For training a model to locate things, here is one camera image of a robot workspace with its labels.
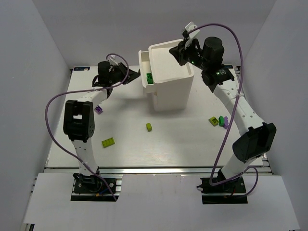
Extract green lego plate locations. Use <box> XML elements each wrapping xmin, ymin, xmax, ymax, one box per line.
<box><xmin>146</xmin><ymin>73</ymin><xmax>154</xmax><ymax>84</ymax></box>

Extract green lego brick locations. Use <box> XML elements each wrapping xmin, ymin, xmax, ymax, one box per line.
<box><xmin>218</xmin><ymin>116</ymin><xmax>225</xmax><ymax>127</ymax></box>

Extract purple round lego piece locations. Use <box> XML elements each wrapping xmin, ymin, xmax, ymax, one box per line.
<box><xmin>223</xmin><ymin>116</ymin><xmax>229</xmax><ymax>129</ymax></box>

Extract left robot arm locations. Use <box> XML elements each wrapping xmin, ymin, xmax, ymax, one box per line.
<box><xmin>63</xmin><ymin>61</ymin><xmax>141</xmax><ymax>176</ymax></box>

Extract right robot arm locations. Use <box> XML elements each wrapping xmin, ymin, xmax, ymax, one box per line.
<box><xmin>169</xmin><ymin>37</ymin><xmax>277</xmax><ymax>182</ymax></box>

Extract blue corner sticker right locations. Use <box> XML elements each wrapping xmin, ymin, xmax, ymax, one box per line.
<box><xmin>224</xmin><ymin>65</ymin><xmax>233</xmax><ymax>69</ymax></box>

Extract blue corner sticker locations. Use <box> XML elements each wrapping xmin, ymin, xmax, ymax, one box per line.
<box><xmin>224</xmin><ymin>65</ymin><xmax>233</xmax><ymax>69</ymax></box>
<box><xmin>73</xmin><ymin>66</ymin><xmax>90</xmax><ymax>71</ymax></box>

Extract purple flat lego brick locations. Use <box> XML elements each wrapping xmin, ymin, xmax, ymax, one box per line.
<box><xmin>94</xmin><ymin>105</ymin><xmax>103</xmax><ymax>115</ymax></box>

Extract blue corner sticker left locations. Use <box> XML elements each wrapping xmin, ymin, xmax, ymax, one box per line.
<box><xmin>73</xmin><ymin>66</ymin><xmax>90</xmax><ymax>71</ymax></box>

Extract lime small lego brick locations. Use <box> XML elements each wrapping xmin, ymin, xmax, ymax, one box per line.
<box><xmin>146</xmin><ymin>123</ymin><xmax>152</xmax><ymax>132</ymax></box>

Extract lime long lego brick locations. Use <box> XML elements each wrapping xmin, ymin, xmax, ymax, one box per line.
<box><xmin>102</xmin><ymin>137</ymin><xmax>115</xmax><ymax>148</ymax></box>

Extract lime sloped lego brick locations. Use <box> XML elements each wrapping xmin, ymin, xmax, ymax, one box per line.
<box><xmin>208</xmin><ymin>116</ymin><xmax>219</xmax><ymax>127</ymax></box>

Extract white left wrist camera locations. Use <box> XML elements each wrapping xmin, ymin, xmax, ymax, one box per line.
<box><xmin>106</xmin><ymin>55</ymin><xmax>118</xmax><ymax>66</ymax></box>

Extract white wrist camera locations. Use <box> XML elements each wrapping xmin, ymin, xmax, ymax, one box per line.
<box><xmin>106</xmin><ymin>55</ymin><xmax>118</xmax><ymax>66</ymax></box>
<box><xmin>182</xmin><ymin>22</ymin><xmax>200</xmax><ymax>39</ymax></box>

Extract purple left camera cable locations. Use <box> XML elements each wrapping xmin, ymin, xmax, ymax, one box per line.
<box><xmin>45</xmin><ymin>53</ymin><xmax>128</xmax><ymax>202</ymax></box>

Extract purple camera cable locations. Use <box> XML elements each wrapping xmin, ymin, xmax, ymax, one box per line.
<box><xmin>186</xmin><ymin>23</ymin><xmax>259</xmax><ymax>202</ymax></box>
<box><xmin>45</xmin><ymin>53</ymin><xmax>128</xmax><ymax>202</ymax></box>

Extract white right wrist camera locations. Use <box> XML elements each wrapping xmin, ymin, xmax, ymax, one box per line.
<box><xmin>182</xmin><ymin>22</ymin><xmax>200</xmax><ymax>39</ymax></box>

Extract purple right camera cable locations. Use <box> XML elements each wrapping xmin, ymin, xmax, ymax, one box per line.
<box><xmin>186</xmin><ymin>23</ymin><xmax>259</xmax><ymax>202</ymax></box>

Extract aluminium table front rail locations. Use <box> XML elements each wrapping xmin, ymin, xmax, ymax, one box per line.
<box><xmin>44</xmin><ymin>166</ymin><xmax>272</xmax><ymax>178</ymax></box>

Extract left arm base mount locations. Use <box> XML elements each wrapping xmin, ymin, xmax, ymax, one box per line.
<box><xmin>70</xmin><ymin>173</ymin><xmax>120</xmax><ymax>202</ymax></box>

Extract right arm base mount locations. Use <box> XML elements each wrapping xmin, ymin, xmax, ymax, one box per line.
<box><xmin>196</xmin><ymin>177</ymin><xmax>248</xmax><ymax>205</ymax></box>

